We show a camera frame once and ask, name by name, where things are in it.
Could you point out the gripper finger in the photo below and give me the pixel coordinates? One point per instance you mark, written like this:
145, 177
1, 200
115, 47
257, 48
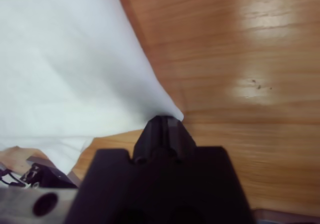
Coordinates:
150, 139
180, 139

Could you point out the white Unitree T-shirt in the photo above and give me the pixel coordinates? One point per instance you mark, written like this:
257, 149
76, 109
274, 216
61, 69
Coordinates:
62, 59

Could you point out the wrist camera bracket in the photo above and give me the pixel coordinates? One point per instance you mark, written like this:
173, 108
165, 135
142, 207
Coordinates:
17, 204

